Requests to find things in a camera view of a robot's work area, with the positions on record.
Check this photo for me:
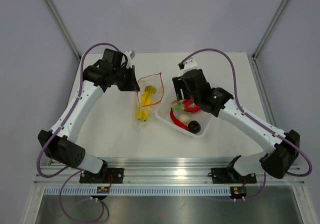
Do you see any pink peach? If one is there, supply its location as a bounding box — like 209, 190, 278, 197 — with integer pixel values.
171, 101, 179, 108

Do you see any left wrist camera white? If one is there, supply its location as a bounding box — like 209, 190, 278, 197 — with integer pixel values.
124, 50, 136, 69

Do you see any left small circuit board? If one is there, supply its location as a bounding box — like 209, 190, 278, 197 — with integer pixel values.
97, 186, 110, 194

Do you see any red chili pepper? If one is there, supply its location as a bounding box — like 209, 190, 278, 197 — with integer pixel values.
169, 108, 189, 131

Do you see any right aluminium frame post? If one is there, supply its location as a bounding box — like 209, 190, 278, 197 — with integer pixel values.
251, 0, 300, 60

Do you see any red dragon fruit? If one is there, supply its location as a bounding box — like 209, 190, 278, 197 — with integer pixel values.
171, 99, 202, 114

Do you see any left aluminium frame post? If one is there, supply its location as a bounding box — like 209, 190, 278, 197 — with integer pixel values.
44, 0, 81, 62

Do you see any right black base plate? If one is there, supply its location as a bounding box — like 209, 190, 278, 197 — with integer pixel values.
207, 167, 257, 184

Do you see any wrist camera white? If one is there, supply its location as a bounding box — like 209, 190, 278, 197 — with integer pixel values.
178, 58, 198, 73
124, 50, 136, 69

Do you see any yellow banana bunch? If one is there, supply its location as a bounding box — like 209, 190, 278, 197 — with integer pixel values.
136, 85, 157, 122

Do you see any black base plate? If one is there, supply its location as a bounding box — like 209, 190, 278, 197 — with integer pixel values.
79, 167, 124, 184
207, 167, 257, 184

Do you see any white egg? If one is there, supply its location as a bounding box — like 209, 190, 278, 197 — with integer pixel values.
178, 114, 190, 124

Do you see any dark purple mangosteen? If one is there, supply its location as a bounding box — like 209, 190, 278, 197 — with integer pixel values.
187, 120, 201, 134

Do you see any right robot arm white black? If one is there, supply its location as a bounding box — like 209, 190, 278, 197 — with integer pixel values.
172, 69, 300, 182

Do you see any aluminium mounting rail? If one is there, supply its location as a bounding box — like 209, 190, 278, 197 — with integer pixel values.
33, 157, 306, 186

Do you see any white slotted cable duct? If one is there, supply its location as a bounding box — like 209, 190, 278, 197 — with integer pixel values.
44, 186, 231, 197

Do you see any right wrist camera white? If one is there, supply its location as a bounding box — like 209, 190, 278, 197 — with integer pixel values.
178, 58, 198, 73

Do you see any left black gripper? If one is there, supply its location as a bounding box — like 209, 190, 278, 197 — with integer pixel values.
112, 65, 140, 92

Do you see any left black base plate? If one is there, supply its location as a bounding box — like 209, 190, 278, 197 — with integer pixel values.
79, 167, 124, 184

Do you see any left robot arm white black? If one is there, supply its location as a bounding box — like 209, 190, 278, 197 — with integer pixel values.
37, 48, 140, 183

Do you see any white plastic perforated basket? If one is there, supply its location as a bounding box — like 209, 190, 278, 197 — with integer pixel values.
154, 70, 226, 139

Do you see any small circuit board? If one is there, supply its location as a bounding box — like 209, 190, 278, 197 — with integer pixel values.
230, 185, 247, 198
97, 186, 110, 194

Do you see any aluminium frame post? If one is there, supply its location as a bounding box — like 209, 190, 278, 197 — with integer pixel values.
44, 0, 81, 62
251, 0, 300, 60

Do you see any right small circuit board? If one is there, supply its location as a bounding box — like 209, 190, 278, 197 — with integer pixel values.
230, 185, 247, 198

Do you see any clear zip bag orange zipper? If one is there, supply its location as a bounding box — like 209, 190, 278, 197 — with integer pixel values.
134, 72, 165, 131

